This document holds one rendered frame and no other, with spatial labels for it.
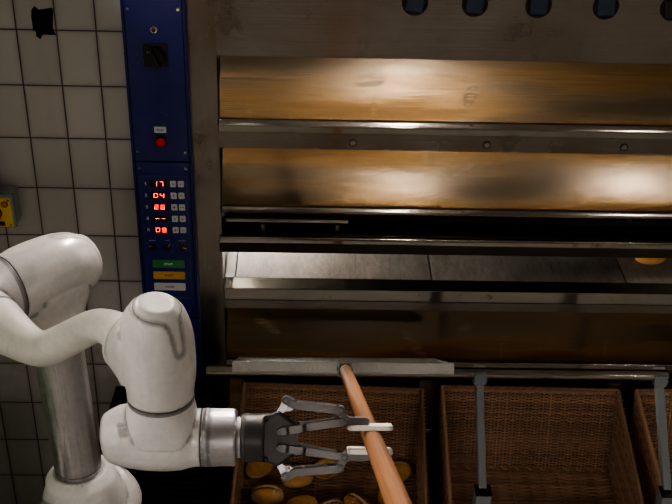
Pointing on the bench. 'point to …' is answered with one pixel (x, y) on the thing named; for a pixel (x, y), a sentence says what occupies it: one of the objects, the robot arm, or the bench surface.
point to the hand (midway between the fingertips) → (370, 438)
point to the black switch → (155, 55)
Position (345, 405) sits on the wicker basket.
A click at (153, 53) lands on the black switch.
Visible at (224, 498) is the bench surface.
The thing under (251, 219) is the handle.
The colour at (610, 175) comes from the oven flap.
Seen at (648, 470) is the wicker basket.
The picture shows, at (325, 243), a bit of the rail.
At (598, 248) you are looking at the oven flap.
